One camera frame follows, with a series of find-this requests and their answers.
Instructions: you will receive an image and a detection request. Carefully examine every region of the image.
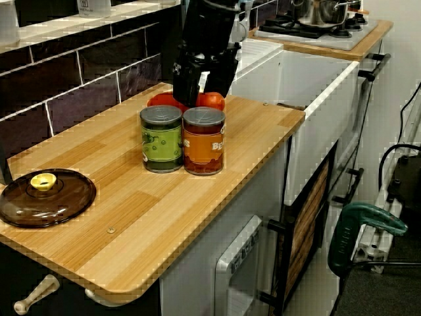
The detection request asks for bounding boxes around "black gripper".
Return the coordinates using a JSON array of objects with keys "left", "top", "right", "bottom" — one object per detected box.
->
[{"left": 172, "top": 41, "right": 243, "bottom": 108}]

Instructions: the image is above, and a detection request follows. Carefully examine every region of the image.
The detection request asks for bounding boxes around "red orange plastic bowl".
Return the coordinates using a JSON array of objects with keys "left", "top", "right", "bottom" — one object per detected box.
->
[{"left": 147, "top": 92, "right": 227, "bottom": 113}]

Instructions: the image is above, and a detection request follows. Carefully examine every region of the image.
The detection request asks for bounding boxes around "orange beans can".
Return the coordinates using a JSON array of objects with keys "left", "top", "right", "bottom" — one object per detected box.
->
[{"left": 182, "top": 107, "right": 227, "bottom": 176}]

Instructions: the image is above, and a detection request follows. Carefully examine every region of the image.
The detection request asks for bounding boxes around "green peas can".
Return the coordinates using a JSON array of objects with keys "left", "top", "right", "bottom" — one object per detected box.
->
[{"left": 139, "top": 105, "right": 184, "bottom": 174}]

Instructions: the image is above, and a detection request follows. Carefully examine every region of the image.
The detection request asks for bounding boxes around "toy stove top with burners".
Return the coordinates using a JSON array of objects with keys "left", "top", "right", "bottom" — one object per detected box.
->
[{"left": 253, "top": 11, "right": 379, "bottom": 52}]

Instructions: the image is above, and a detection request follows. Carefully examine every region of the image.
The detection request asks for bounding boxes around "small white lidded canister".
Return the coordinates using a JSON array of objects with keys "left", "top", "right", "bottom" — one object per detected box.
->
[{"left": 77, "top": 0, "right": 112, "bottom": 19}]

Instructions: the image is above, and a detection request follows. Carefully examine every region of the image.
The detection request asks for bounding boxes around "steel cooking pot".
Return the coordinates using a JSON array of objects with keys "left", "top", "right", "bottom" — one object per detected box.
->
[{"left": 291, "top": 0, "right": 362, "bottom": 27}]

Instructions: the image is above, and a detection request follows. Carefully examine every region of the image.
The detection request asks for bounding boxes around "dark tiled backsplash panel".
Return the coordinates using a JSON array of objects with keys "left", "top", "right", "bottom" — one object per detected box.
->
[{"left": 0, "top": 0, "right": 185, "bottom": 159}]

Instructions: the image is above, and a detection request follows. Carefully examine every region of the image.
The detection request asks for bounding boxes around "brown lid with yellow knob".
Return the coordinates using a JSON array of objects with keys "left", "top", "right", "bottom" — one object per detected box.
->
[{"left": 0, "top": 168, "right": 97, "bottom": 228}]

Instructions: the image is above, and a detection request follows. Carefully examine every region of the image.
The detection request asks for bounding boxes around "green power tool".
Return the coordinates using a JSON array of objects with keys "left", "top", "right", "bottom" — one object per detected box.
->
[{"left": 328, "top": 202, "right": 409, "bottom": 274}]

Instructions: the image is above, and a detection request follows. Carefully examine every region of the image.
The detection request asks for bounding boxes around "white toy appliance door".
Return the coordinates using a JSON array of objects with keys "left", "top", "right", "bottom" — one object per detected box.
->
[{"left": 215, "top": 215, "right": 264, "bottom": 316}]

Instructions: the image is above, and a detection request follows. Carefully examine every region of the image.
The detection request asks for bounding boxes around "dark grey upright post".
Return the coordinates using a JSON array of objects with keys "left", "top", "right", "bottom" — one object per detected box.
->
[{"left": 161, "top": 0, "right": 186, "bottom": 86}]

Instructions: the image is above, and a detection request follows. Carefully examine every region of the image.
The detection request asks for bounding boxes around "black cabinet handle bar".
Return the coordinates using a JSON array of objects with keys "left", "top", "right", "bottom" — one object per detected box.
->
[
  {"left": 357, "top": 52, "right": 392, "bottom": 82},
  {"left": 332, "top": 167, "right": 365, "bottom": 205}
]

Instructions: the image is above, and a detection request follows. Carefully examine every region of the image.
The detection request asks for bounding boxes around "black cable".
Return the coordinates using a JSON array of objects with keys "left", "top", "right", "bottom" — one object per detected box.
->
[{"left": 378, "top": 143, "right": 421, "bottom": 187}]

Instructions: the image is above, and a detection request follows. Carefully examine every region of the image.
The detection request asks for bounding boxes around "aluminium frame rail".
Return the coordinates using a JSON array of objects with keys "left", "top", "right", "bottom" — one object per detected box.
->
[{"left": 350, "top": 194, "right": 405, "bottom": 274}]

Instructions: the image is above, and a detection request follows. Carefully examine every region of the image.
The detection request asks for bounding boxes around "cream peg handle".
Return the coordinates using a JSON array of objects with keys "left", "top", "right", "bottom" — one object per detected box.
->
[{"left": 13, "top": 274, "right": 61, "bottom": 315}]

